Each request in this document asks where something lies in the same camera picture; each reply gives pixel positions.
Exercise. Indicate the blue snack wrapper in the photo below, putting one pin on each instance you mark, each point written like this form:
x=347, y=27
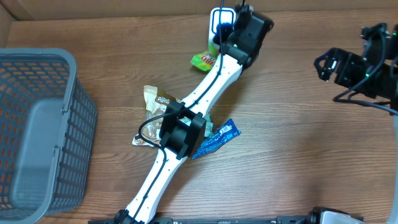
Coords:
x=223, y=135

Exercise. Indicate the teal white snack packet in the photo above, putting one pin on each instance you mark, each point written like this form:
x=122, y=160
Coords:
x=209, y=125

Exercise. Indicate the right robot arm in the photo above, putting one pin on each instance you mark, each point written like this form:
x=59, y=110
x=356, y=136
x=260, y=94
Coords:
x=370, y=79

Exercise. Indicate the beige cookie snack bag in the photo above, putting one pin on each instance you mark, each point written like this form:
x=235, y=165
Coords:
x=156, y=100

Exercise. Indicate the white barcode scanner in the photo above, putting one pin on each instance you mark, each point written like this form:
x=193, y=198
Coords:
x=220, y=19

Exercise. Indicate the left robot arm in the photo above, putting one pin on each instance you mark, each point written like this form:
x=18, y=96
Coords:
x=235, y=38

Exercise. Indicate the grey plastic shopping basket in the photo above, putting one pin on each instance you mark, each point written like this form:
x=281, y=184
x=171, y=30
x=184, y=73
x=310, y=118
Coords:
x=48, y=123

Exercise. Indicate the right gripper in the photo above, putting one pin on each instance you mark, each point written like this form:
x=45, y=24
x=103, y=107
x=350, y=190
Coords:
x=344, y=76

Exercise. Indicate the green Haribo candy bag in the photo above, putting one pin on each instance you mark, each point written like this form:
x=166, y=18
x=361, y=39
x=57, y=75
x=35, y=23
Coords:
x=206, y=60

